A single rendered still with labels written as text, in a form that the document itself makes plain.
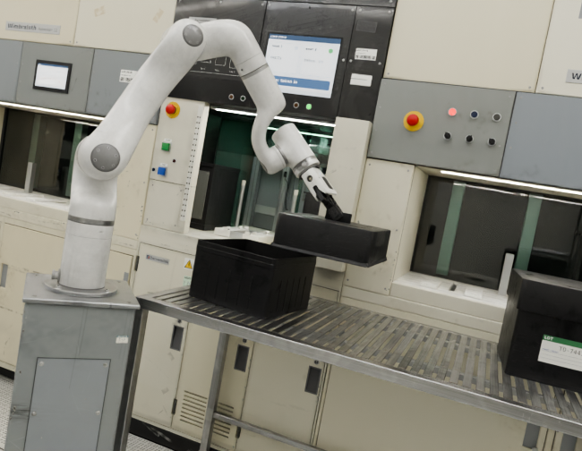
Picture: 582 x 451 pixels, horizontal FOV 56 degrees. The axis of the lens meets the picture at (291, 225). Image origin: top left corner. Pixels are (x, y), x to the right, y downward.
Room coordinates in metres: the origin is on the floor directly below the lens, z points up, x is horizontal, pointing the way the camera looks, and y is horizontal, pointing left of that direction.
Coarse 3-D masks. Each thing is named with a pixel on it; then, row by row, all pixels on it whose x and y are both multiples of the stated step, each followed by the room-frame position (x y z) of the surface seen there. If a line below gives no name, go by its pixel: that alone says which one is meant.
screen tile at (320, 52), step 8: (304, 48) 2.02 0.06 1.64; (312, 48) 2.01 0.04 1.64; (320, 48) 2.00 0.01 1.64; (328, 48) 1.99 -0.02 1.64; (336, 48) 1.98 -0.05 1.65; (304, 56) 2.02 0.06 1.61; (312, 56) 2.01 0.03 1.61; (320, 56) 2.00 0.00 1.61; (328, 56) 1.99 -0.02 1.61; (304, 64) 2.02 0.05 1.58; (312, 64) 2.01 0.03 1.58; (320, 64) 2.00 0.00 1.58; (328, 64) 1.99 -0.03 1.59; (304, 72) 2.02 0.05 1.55; (312, 72) 2.01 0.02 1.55; (320, 72) 2.00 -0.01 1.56; (328, 72) 1.99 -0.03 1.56
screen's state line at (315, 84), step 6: (276, 78) 2.05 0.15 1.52; (282, 78) 2.05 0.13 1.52; (288, 78) 2.04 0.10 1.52; (294, 78) 2.03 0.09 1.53; (300, 78) 2.02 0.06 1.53; (282, 84) 2.04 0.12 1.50; (288, 84) 2.04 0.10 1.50; (294, 84) 2.03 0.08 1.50; (300, 84) 2.02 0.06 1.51; (306, 84) 2.01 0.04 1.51; (312, 84) 2.00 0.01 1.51; (318, 84) 2.00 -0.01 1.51; (324, 84) 1.99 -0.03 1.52
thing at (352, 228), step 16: (288, 224) 1.54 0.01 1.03; (304, 224) 1.53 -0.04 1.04; (320, 224) 1.51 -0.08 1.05; (336, 224) 1.50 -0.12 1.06; (352, 224) 1.62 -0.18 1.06; (288, 240) 1.54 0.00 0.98; (304, 240) 1.52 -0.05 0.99; (320, 240) 1.51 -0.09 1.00; (336, 240) 1.49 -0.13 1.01; (352, 240) 1.48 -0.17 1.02; (368, 240) 1.46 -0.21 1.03; (384, 240) 1.64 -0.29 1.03; (320, 256) 1.50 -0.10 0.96; (336, 256) 1.49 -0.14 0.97; (352, 256) 1.48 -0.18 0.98; (368, 256) 1.47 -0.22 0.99; (384, 256) 1.69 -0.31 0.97
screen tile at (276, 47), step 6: (276, 42) 2.06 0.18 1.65; (270, 48) 2.07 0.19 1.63; (276, 48) 2.06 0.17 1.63; (282, 48) 2.05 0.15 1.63; (288, 48) 2.04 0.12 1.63; (300, 48) 2.03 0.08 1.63; (276, 54) 2.06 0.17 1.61; (282, 54) 2.05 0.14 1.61; (288, 54) 2.04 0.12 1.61; (294, 54) 2.03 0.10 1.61; (270, 60) 2.07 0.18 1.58; (294, 60) 2.03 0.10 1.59; (270, 66) 2.06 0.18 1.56; (276, 66) 2.06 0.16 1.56; (282, 66) 2.05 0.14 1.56; (288, 66) 2.04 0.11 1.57; (294, 66) 2.03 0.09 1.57; (288, 72) 2.04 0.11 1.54; (294, 72) 2.03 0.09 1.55
